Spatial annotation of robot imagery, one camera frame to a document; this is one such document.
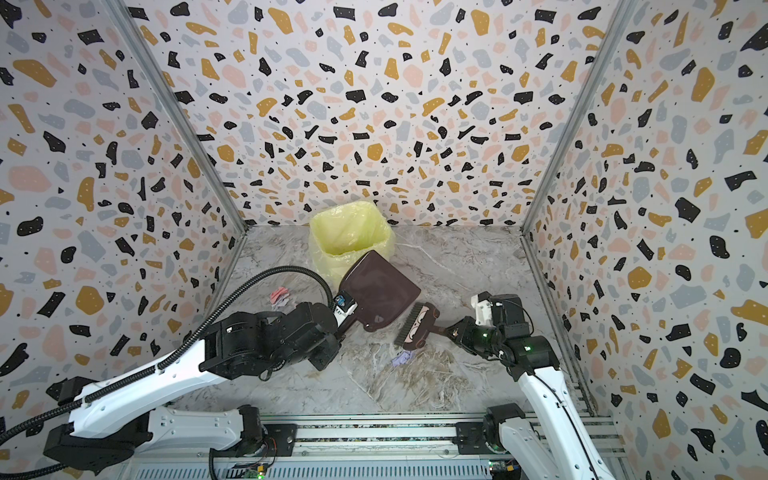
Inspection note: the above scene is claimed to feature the brown cartoon face hand broom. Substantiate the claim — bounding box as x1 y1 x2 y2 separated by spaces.
394 302 446 351

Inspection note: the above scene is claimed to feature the dark brown plastic dustpan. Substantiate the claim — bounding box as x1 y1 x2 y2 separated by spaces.
336 250 421 340

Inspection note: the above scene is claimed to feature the cream bin with green bag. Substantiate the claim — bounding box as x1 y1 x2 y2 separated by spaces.
308 200 395 289

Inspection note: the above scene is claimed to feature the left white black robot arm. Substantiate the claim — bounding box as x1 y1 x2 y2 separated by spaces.
44 302 344 473

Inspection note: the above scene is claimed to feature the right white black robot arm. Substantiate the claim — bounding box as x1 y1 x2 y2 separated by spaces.
439 292 614 479

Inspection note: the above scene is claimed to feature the purple paper scrap centre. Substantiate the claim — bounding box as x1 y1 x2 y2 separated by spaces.
391 351 415 367

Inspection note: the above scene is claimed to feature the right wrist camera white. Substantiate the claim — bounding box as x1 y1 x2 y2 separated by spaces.
470 291 499 327

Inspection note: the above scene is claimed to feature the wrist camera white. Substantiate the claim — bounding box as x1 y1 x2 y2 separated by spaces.
334 291 358 318
470 291 499 327

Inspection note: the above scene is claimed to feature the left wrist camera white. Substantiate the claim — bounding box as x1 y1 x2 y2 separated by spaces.
334 291 358 318

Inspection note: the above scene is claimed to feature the black corrugated cable conduit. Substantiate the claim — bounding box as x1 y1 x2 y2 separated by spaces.
0 265 334 480

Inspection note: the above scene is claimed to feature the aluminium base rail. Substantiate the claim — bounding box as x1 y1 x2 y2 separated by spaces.
116 411 625 480

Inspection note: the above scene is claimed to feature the right aluminium corner post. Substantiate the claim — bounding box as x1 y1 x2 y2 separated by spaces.
521 0 637 238

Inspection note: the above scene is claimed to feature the aluminium corner post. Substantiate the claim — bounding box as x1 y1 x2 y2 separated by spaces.
521 0 637 238
104 1 248 234

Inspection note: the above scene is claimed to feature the left aluminium corner post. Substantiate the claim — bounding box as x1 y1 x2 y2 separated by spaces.
104 1 248 234

